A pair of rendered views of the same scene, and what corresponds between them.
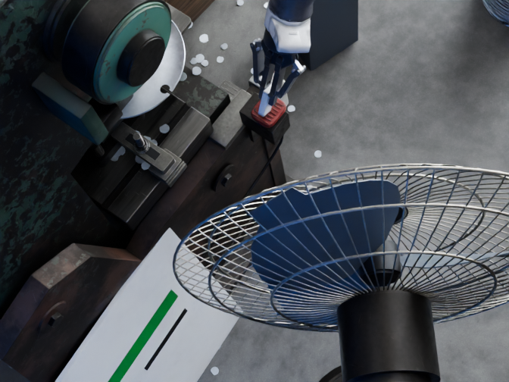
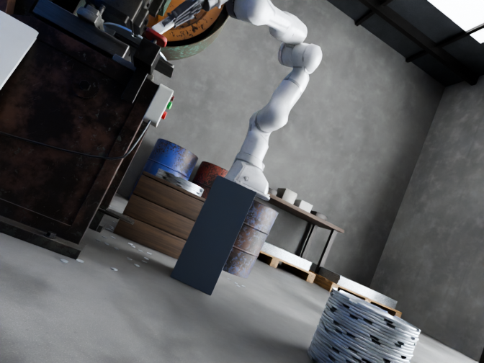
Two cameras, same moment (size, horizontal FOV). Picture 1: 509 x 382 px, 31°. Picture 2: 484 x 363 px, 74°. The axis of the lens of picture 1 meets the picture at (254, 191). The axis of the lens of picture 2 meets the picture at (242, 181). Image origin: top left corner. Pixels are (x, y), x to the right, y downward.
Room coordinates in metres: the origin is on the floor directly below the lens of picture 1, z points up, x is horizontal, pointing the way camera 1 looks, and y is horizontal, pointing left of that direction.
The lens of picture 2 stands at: (0.12, -0.85, 0.30)
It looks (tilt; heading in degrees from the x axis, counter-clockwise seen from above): 7 degrees up; 21
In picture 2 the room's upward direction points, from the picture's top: 24 degrees clockwise
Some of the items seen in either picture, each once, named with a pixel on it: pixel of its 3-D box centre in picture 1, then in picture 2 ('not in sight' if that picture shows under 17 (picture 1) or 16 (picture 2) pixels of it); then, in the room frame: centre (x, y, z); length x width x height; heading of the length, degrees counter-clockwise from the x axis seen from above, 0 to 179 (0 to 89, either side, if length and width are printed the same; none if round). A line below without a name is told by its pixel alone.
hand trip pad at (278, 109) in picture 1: (270, 116); (152, 45); (0.87, -0.08, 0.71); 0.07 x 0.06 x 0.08; 127
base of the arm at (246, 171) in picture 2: not in sight; (252, 175); (1.43, -0.37, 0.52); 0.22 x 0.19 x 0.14; 108
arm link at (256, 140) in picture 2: not in sight; (258, 133); (1.45, -0.31, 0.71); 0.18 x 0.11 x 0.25; 41
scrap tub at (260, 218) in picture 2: not in sight; (236, 232); (2.24, -0.15, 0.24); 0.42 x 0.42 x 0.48
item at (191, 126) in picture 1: (96, 123); (93, 55); (1.00, 0.30, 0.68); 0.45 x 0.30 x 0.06; 37
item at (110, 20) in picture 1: (100, 48); not in sight; (0.79, 0.17, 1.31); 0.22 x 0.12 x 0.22; 127
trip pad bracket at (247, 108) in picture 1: (266, 127); (140, 70); (0.89, -0.07, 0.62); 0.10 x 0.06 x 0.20; 37
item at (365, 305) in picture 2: not in sight; (373, 308); (1.35, -1.00, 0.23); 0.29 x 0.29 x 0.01
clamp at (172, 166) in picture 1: (145, 148); (96, 16); (0.86, 0.20, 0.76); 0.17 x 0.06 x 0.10; 37
